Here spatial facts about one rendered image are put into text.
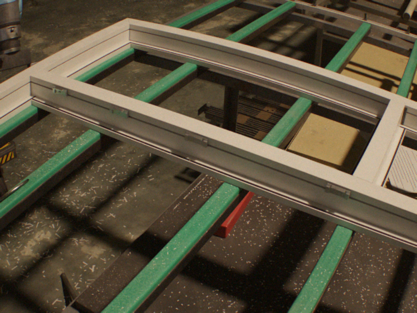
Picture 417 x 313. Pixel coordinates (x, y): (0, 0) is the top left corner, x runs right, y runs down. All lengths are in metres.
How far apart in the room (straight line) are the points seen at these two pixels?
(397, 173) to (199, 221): 0.79
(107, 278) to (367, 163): 0.63
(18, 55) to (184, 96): 1.70
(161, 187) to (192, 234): 1.51
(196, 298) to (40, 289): 0.95
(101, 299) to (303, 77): 0.74
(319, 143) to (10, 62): 0.99
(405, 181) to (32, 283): 1.41
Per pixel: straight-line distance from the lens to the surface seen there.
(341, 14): 2.12
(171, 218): 1.34
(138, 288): 0.80
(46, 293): 1.96
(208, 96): 3.12
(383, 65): 2.30
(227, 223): 1.27
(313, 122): 1.70
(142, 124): 1.09
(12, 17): 1.59
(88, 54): 1.46
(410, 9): 2.64
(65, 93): 1.21
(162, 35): 1.52
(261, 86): 1.45
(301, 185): 0.96
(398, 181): 1.51
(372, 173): 0.98
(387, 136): 1.11
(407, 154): 1.66
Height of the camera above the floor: 1.47
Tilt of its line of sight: 34 degrees down
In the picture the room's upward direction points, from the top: 3 degrees clockwise
